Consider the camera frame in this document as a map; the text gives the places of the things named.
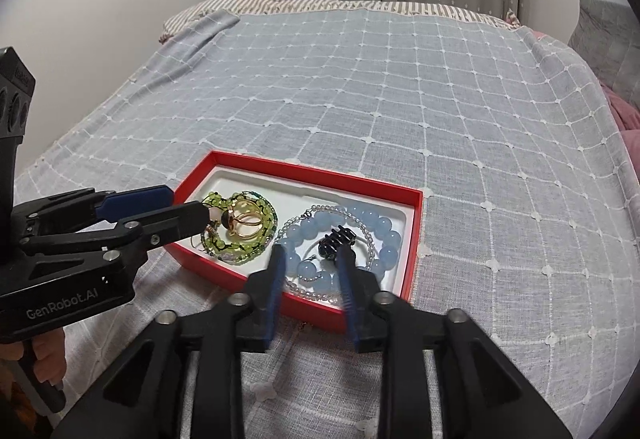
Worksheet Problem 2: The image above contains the red jewelry box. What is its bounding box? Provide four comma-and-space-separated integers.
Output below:
166, 151, 423, 332

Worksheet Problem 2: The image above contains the person left hand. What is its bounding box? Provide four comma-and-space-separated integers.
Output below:
0, 329, 67, 385

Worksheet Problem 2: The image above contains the grey checked bedspread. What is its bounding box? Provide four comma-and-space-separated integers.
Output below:
15, 10, 639, 438

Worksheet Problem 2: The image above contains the black hair clip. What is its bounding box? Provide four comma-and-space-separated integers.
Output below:
318, 225, 357, 261

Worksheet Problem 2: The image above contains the striped bed sheet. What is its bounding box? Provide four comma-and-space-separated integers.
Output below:
158, 0, 521, 44

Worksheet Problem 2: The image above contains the pink blanket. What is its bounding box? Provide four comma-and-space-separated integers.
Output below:
600, 82, 640, 175

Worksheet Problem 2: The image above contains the grey pillow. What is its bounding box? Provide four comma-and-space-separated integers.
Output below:
568, 0, 640, 109

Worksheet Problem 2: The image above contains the green bead bracelet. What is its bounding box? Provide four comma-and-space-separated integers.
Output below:
200, 190, 279, 266

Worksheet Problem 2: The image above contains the green gem gold ring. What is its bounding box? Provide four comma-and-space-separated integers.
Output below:
219, 198, 266, 240

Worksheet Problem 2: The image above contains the light blue bead bracelet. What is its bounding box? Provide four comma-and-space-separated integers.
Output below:
274, 203, 403, 305

